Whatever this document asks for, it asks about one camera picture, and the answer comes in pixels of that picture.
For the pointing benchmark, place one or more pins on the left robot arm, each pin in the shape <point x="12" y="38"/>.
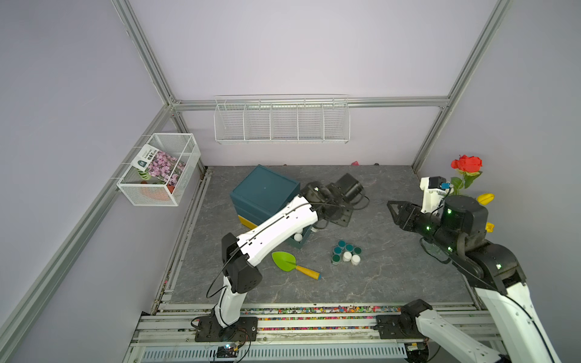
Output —
<point x="242" y="254"/>

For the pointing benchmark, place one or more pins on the teal drawer cabinet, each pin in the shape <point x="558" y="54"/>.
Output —
<point x="262" y="194"/>

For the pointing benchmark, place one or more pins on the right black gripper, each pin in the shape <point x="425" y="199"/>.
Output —
<point x="411" y="214"/>

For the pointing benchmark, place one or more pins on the small white wire basket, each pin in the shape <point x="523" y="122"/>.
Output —
<point x="141" y="193"/>

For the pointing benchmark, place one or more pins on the green toy shovel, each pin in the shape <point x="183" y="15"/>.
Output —
<point x="287" y="263"/>

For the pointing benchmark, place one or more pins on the glass vase with flowers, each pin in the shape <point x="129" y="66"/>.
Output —
<point x="469" y="169"/>

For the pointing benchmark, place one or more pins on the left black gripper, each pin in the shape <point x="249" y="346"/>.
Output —
<point x="346" y="219"/>

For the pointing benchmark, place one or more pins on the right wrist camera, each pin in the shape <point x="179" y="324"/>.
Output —
<point x="435" y="189"/>

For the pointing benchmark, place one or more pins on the long white wire basket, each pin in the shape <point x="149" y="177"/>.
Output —
<point x="282" y="120"/>

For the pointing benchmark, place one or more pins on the teal drawer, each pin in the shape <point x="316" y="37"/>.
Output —
<point x="306" y="232"/>

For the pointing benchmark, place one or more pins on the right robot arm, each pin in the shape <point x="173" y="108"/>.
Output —
<point x="494" y="273"/>

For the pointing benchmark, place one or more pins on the purple flower seed packet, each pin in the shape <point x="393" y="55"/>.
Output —
<point x="152" y="163"/>

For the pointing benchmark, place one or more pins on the colourful pebble tray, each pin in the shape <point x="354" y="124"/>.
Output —
<point x="318" y="318"/>

